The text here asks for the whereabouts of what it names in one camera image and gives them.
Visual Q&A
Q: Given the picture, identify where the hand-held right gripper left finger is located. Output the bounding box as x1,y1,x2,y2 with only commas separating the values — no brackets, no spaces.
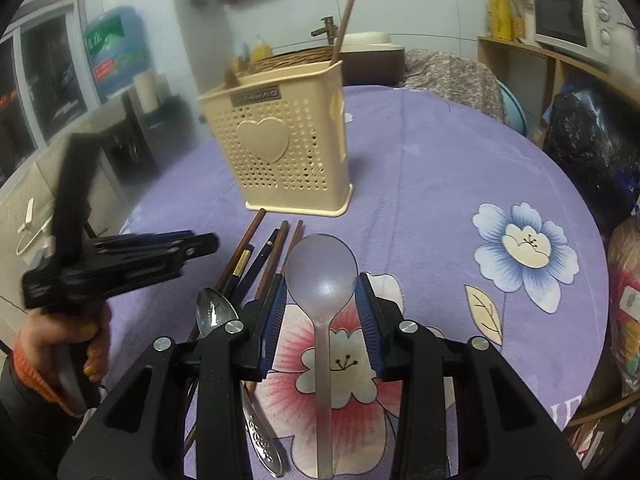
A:
60,274,289,480

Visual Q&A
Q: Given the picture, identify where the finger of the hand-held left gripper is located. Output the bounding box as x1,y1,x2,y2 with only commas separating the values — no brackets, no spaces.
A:
95,230,197,256
100,233,221,293

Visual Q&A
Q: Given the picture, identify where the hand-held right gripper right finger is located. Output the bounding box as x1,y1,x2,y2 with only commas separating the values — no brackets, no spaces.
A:
354,272,586,480

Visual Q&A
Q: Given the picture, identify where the translucent plastic spoon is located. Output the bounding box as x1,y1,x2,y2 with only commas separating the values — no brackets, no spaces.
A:
285,233,359,479

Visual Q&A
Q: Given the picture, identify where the metal spoon with patterned handle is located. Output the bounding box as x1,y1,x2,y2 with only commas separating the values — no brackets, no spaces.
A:
195,287,290,478

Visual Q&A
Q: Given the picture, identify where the black chopstick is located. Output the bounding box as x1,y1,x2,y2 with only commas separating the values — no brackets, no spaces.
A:
232,229,281,308

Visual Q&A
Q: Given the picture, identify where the beige perforated utensil holder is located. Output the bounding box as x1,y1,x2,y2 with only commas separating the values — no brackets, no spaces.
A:
197,59,355,218

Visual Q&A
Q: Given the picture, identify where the person's left forearm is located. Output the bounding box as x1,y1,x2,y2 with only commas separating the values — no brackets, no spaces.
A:
0,345,86,480

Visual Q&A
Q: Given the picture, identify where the person's left hand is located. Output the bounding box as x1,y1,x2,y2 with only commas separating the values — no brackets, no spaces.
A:
21,304,113,382

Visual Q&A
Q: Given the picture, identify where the dark water dispenser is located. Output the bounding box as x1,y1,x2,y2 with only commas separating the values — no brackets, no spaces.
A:
95,72,173,186

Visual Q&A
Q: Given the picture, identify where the purple floral tablecloth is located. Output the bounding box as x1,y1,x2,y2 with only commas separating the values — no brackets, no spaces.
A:
102,85,611,480

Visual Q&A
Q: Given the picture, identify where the blue water jug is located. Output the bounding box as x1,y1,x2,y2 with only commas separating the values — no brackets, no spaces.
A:
82,6,151,103

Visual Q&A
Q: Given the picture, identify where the yellow soap bottle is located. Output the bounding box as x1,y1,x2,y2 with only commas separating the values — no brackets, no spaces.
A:
249,35,273,63

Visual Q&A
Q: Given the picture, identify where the woven brown wash basin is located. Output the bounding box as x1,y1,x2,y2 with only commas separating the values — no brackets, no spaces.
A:
240,45,341,78

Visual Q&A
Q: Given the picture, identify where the grey floral cloth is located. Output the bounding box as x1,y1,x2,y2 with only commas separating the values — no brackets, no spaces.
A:
400,49,506,121

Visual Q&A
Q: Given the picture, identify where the light blue plastic basin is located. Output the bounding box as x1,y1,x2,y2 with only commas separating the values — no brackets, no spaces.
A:
500,85,528,133

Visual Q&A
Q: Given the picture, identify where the white and brown cooker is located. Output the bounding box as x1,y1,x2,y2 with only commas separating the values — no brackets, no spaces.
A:
340,31,405,86

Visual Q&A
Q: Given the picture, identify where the plastic bag of packets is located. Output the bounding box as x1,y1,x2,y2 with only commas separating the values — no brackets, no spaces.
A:
607,220,640,401

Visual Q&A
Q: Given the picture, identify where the bronze faucet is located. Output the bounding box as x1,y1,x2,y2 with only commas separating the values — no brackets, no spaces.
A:
310,16,337,48

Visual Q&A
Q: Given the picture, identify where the black plastic bag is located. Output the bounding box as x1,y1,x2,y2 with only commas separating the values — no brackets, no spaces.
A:
542,80,640,231

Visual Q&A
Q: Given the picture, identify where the light wooden shelf unit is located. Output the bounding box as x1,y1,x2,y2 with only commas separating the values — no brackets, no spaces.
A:
476,35,640,146

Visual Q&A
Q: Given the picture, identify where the tall yellow box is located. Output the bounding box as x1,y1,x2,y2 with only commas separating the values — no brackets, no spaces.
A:
486,0,512,41

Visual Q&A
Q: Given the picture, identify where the white microwave oven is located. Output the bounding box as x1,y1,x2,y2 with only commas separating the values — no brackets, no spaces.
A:
531,0,626,68

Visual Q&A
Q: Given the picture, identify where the white charger with cable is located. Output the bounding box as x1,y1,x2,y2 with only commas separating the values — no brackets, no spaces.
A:
17,199,56,256

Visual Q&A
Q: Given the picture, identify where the window with grey frame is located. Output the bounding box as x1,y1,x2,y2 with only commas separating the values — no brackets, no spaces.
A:
0,2,96,161

